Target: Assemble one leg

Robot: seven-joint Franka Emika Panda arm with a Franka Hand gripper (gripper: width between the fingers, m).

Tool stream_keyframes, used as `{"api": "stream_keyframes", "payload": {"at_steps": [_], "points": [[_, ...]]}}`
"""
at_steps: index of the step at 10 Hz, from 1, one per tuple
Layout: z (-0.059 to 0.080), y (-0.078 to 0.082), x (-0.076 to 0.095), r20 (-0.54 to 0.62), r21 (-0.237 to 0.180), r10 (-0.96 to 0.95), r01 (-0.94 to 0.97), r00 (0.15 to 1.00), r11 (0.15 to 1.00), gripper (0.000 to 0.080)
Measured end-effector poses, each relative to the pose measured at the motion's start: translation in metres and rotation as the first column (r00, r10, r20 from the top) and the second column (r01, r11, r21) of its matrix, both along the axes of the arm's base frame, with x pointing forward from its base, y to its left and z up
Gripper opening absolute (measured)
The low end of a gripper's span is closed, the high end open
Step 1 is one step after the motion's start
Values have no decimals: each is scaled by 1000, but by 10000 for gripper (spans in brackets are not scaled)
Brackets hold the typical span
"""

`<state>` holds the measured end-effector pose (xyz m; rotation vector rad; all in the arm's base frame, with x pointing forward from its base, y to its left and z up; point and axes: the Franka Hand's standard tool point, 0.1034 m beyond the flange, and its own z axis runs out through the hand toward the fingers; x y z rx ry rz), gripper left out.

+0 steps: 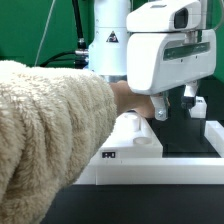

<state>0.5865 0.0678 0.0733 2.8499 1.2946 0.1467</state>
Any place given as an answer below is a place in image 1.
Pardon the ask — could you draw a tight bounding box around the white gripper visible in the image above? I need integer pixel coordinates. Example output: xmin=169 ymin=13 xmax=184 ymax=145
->
xmin=127 ymin=30 xmax=216 ymax=121

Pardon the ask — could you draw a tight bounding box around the white square tabletop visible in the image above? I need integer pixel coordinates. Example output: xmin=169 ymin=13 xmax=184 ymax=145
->
xmin=99 ymin=112 xmax=163 ymax=159

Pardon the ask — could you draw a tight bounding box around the beige fleece sleeve forearm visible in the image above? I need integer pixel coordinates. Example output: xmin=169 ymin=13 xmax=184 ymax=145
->
xmin=0 ymin=61 xmax=116 ymax=224

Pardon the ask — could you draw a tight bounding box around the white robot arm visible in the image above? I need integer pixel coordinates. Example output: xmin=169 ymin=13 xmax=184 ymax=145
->
xmin=88 ymin=0 xmax=216 ymax=121

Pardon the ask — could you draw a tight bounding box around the person's hand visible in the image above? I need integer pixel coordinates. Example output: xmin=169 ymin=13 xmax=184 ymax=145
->
xmin=110 ymin=81 xmax=155 ymax=118

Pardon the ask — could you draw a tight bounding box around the white U-shaped fence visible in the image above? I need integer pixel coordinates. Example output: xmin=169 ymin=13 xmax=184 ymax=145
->
xmin=76 ymin=121 xmax=224 ymax=185

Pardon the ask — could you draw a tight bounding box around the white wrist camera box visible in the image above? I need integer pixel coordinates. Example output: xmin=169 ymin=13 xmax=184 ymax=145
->
xmin=126 ymin=0 xmax=201 ymax=33

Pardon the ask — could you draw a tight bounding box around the thick black cable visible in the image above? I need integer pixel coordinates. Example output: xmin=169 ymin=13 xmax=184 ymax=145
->
xmin=39 ymin=0 xmax=90 ymax=68

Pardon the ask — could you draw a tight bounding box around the thin grey cable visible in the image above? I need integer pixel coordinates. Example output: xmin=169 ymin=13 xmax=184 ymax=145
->
xmin=33 ymin=0 xmax=57 ymax=67

